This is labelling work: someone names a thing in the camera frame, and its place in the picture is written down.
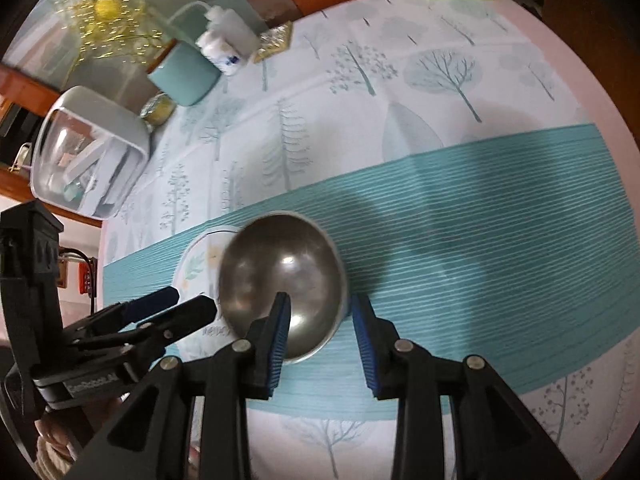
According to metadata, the clear plastic storage box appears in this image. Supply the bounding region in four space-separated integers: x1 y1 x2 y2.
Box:
29 85 152 219

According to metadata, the white plastic bottle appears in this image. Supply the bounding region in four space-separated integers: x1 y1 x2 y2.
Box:
195 5 258 77

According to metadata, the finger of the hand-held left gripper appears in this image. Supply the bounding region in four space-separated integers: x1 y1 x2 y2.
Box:
107 286 181 332
80 294 219 352

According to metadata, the gold starburst ornament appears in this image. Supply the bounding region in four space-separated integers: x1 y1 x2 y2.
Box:
55 0 166 61

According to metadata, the gold snack packet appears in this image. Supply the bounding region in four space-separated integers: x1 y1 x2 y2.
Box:
252 22 294 63

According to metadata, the tree-print tablecloth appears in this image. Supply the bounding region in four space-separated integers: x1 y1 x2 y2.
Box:
100 0 640 480

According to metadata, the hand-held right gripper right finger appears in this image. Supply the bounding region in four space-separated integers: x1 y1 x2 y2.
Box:
350 294 586 480

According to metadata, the teal cup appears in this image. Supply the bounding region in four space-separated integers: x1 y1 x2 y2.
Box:
146 40 222 107

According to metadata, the gold tin can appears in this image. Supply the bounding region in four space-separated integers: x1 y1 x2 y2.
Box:
140 92 176 126

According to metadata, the black cable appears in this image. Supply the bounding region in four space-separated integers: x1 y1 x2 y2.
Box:
57 247 98 311

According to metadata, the small steel bowl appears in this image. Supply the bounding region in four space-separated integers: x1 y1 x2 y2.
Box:
218 211 349 365

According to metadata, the person's left forearm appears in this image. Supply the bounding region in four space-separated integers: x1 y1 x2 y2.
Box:
32 417 81 478

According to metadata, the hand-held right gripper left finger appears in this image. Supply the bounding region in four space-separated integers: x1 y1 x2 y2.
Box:
65 291 292 480

